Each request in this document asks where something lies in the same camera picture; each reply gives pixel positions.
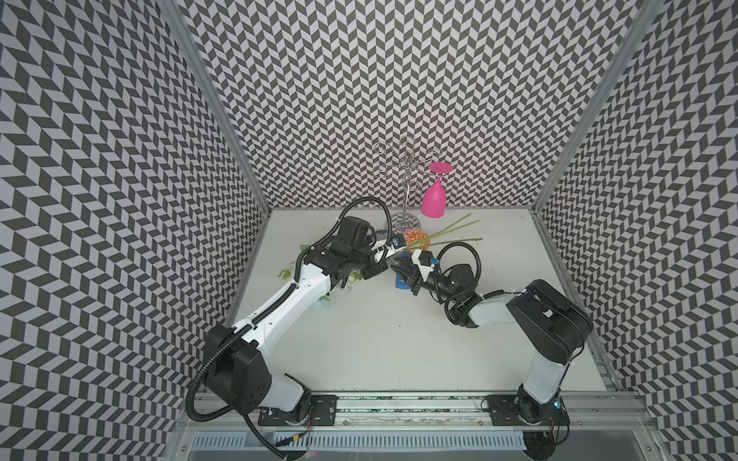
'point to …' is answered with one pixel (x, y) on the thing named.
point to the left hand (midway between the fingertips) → (383, 254)
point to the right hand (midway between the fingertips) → (394, 263)
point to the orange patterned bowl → (416, 239)
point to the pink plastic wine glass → (433, 202)
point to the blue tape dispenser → (400, 284)
